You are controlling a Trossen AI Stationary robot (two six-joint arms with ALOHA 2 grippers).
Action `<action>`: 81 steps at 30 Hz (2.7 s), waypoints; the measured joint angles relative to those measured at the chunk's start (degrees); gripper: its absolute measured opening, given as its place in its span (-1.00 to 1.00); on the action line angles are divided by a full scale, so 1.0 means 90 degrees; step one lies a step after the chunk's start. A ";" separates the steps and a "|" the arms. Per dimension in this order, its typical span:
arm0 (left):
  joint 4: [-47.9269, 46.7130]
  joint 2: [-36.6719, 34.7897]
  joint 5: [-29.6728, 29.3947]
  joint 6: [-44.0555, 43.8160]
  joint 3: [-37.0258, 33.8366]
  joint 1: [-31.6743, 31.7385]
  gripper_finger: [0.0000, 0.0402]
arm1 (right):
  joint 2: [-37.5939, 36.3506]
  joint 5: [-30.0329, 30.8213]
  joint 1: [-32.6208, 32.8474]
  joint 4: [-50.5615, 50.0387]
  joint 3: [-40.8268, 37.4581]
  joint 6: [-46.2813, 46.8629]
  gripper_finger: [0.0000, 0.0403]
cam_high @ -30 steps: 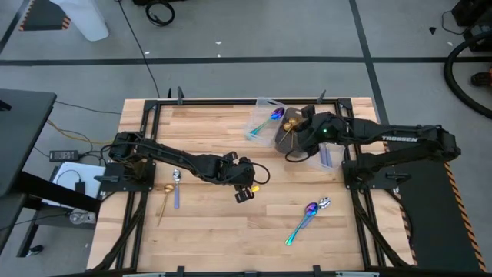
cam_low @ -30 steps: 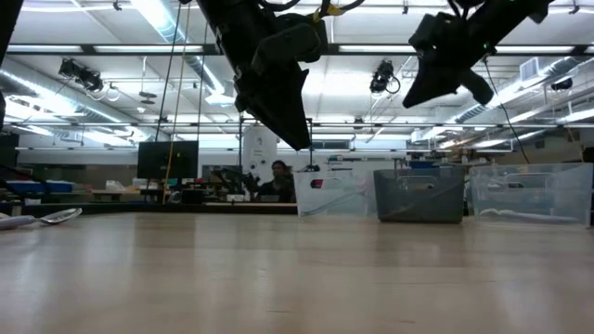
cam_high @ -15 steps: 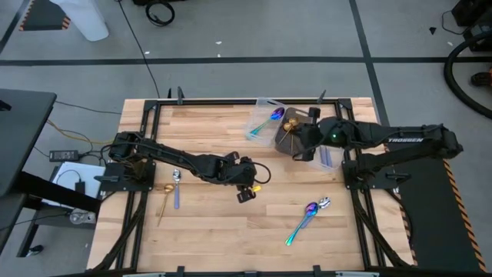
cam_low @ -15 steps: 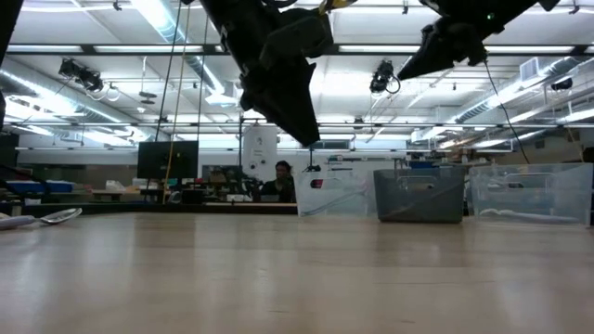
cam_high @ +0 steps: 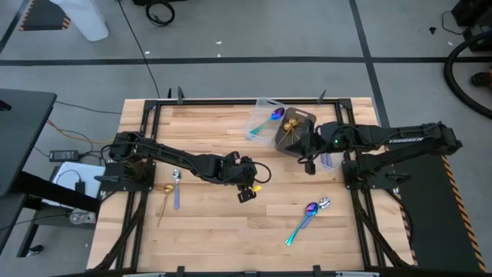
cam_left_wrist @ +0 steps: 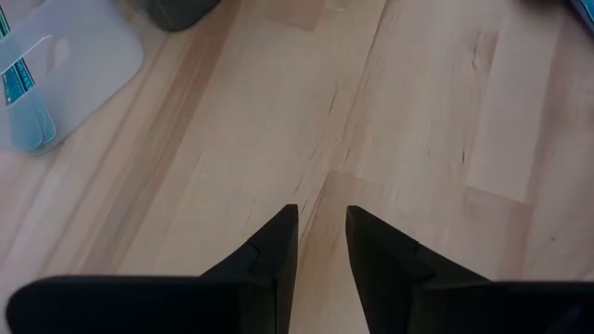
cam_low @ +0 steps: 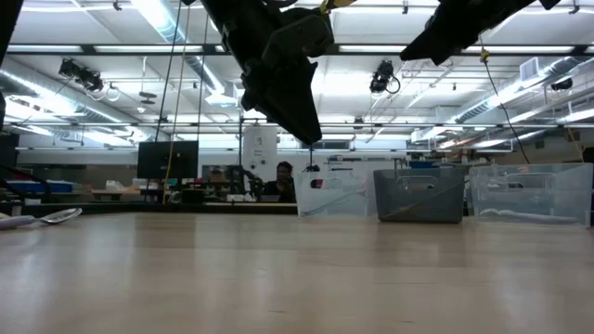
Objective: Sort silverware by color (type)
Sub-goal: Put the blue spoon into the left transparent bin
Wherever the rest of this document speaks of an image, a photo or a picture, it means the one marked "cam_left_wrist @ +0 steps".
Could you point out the grey plastic bin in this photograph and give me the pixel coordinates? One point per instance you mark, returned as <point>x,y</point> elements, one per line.
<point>181,14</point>

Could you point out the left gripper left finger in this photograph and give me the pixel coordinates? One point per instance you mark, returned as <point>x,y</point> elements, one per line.
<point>269,278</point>

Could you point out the clear bin with red sticker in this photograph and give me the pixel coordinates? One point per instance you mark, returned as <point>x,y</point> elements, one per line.
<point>93,60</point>

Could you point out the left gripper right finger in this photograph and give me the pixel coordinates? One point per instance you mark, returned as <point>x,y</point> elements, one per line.
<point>390,278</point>

